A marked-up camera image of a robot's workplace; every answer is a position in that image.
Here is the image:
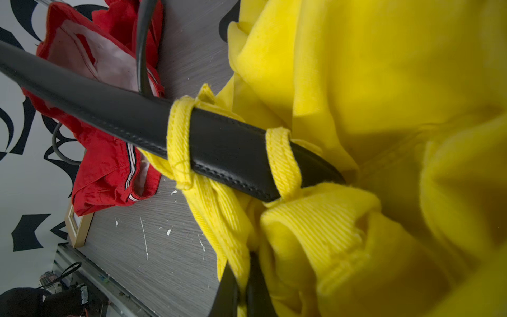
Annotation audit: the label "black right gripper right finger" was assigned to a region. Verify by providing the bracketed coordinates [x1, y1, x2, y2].
[246, 253, 277, 317]

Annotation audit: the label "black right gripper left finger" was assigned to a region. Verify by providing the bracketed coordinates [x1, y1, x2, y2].
[208, 264, 240, 317]

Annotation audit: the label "black belt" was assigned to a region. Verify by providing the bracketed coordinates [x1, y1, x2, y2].
[0, 39, 346, 203]
[48, 1, 170, 159]

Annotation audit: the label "yellow trousers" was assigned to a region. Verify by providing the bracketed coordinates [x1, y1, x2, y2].
[147, 1, 506, 316]

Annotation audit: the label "red trousers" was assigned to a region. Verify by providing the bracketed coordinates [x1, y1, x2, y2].
[29, 1, 161, 216]

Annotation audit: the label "framed picture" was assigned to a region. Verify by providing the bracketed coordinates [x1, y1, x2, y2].
[65, 203, 94, 248]

